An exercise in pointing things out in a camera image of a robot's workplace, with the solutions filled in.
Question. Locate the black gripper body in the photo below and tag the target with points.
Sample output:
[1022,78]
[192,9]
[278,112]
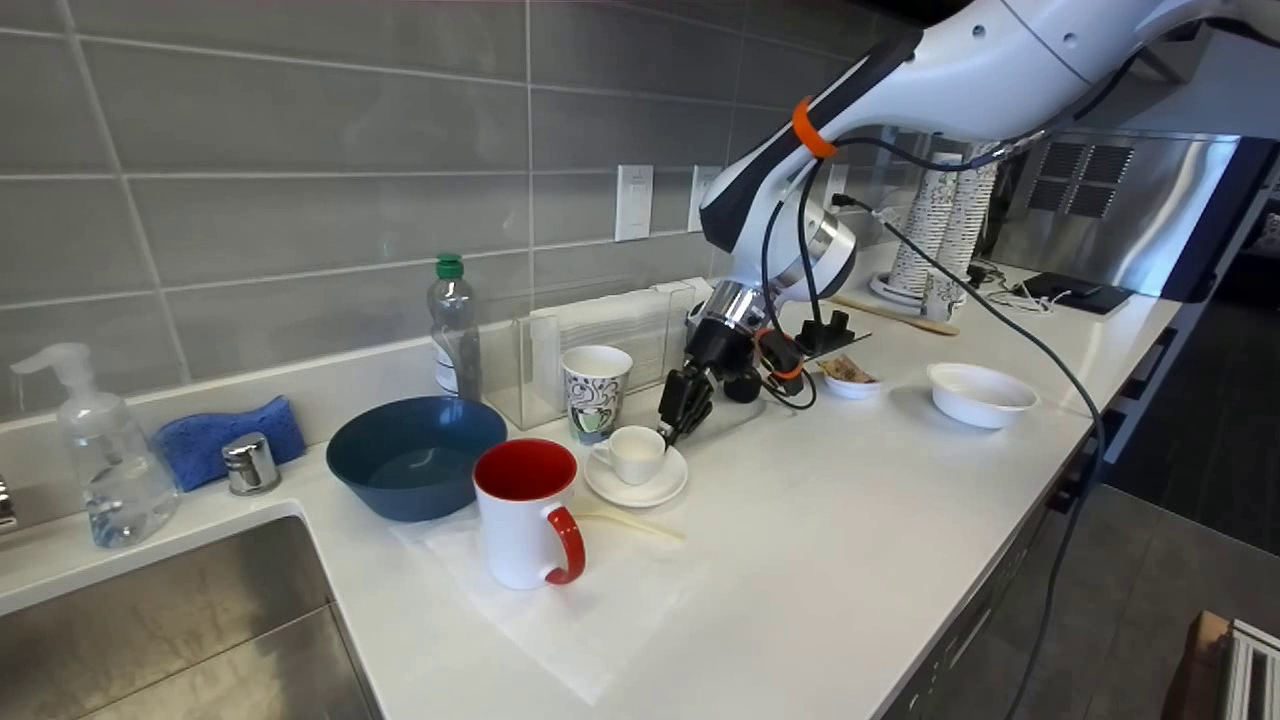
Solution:
[729,357]

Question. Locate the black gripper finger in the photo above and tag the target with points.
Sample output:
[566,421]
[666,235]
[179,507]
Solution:
[700,392]
[674,400]

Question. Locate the small white teacup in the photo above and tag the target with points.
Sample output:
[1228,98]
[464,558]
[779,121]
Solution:
[634,452]

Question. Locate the white saucer plate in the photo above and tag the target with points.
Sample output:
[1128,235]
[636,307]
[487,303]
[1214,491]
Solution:
[643,491]

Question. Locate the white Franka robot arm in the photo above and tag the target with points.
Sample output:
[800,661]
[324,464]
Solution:
[985,65]

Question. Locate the patterned paper cup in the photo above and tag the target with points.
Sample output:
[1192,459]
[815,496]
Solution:
[597,389]

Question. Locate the black clamp device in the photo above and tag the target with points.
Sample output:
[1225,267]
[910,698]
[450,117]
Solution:
[830,332]

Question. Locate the food scraps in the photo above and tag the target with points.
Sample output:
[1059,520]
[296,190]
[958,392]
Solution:
[848,370]

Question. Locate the wooden chopstick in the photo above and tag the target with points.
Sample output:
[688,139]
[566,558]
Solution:
[643,520]

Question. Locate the small white dish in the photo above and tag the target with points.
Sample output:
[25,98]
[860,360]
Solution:
[852,389]

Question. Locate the wooden spatula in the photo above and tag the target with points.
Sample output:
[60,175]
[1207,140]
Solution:
[904,319]

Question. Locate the red and white mug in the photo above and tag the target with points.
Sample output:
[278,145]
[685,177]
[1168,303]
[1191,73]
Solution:
[520,520]

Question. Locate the white translucent mat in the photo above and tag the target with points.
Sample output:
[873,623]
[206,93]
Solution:
[600,603]

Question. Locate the clear bottle green cap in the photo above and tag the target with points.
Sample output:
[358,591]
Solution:
[452,332]

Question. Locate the patterned paper towel roll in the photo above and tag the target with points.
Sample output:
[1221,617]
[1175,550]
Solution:
[940,225]

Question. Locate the white plastic bowl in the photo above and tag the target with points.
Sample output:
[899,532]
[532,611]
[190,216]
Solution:
[983,397]

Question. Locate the dark blue bowl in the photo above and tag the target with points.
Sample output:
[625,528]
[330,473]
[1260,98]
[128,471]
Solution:
[407,462]

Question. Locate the stainless steel appliance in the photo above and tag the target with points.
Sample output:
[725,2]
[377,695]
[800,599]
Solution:
[1133,213]

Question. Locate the small metal cylinder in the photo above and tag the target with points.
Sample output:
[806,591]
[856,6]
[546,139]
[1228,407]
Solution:
[251,464]

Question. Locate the blue sponge cloth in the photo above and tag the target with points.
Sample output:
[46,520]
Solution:
[220,443]

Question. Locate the stainless steel sink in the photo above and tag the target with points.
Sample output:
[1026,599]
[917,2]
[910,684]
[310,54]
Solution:
[173,642]

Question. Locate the clear soap dispenser bottle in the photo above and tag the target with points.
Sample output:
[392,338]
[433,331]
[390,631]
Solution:
[114,464]

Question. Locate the black wrist camera orange ends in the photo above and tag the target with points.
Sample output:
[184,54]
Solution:
[785,360]

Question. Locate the white light switch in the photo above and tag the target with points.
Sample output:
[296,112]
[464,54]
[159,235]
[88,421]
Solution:
[700,192]

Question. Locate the white wall outlet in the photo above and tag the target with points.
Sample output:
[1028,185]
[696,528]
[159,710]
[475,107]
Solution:
[634,203]

